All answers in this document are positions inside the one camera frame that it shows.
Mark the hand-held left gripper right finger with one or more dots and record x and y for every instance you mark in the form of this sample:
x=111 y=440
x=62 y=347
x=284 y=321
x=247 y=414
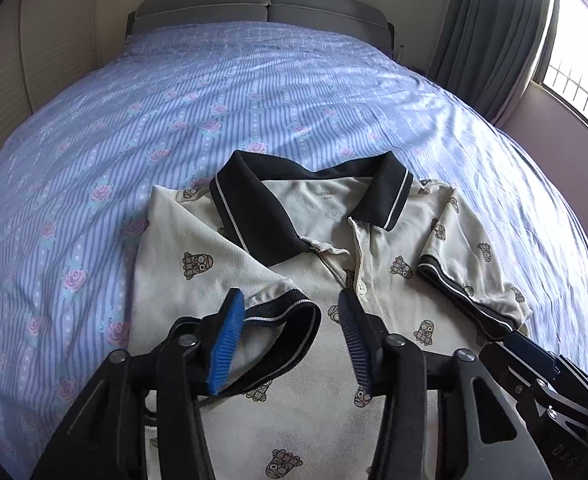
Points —
x=354 y=332

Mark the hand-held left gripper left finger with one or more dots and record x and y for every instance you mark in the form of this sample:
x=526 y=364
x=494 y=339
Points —
x=226 y=340

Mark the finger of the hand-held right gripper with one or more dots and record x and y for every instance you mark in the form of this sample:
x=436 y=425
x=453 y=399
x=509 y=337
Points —
x=509 y=372
x=529 y=352

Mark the white printed polo shirt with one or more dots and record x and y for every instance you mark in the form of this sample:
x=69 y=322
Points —
x=324 y=200

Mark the window with grille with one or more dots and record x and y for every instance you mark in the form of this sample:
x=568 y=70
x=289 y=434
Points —
x=584 y=70

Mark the grey curtain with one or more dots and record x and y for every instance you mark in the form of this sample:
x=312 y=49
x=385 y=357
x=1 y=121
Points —
x=489 y=35

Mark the grey padded headboard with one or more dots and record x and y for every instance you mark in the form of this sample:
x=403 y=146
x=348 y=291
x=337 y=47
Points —
x=254 y=10

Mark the cream wardrobe doors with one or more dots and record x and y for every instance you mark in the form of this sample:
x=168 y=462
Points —
x=49 y=35

